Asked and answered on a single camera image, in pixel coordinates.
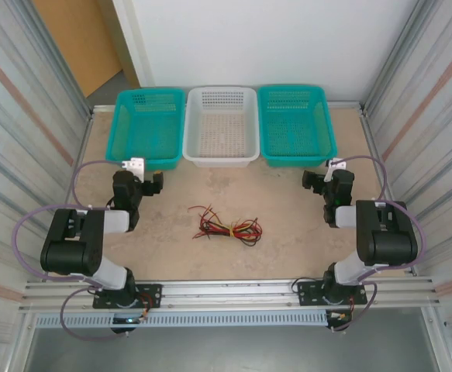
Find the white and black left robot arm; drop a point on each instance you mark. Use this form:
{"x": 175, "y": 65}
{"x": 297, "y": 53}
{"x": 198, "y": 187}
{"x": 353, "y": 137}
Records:
{"x": 107, "y": 271}

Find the teal plastic basket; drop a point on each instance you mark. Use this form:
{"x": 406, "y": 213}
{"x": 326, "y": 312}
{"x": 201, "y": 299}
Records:
{"x": 148, "y": 95}
{"x": 295, "y": 159}

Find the white plastic basket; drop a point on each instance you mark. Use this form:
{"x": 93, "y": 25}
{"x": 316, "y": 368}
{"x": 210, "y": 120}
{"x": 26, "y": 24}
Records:
{"x": 221, "y": 160}

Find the red power lead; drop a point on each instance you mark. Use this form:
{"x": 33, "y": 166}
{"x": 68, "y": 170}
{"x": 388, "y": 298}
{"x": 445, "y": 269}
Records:
{"x": 145, "y": 299}
{"x": 351, "y": 304}

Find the wooden door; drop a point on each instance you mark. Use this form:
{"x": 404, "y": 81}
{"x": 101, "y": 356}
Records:
{"x": 78, "y": 38}

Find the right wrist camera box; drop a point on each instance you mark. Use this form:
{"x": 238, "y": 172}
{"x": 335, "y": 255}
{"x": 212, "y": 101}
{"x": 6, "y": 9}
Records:
{"x": 332, "y": 170}

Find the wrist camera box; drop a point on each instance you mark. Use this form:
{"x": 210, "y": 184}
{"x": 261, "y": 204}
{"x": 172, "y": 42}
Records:
{"x": 332, "y": 170}
{"x": 136, "y": 166}

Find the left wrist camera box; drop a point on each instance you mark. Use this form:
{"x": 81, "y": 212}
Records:
{"x": 136, "y": 166}

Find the aluminium frame bar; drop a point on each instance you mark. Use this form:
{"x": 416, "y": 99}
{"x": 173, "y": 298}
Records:
{"x": 344, "y": 105}

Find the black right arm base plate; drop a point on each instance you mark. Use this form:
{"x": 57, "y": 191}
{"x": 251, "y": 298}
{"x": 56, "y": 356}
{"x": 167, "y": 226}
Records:
{"x": 307, "y": 292}

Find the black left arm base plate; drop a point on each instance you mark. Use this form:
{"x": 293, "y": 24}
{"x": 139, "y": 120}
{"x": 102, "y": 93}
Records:
{"x": 152, "y": 296}

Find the aluminium mounting rail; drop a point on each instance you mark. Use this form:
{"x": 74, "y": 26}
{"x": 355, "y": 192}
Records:
{"x": 229, "y": 292}

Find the white door frame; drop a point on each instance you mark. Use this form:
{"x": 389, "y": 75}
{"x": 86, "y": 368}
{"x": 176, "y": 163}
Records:
{"x": 132, "y": 38}

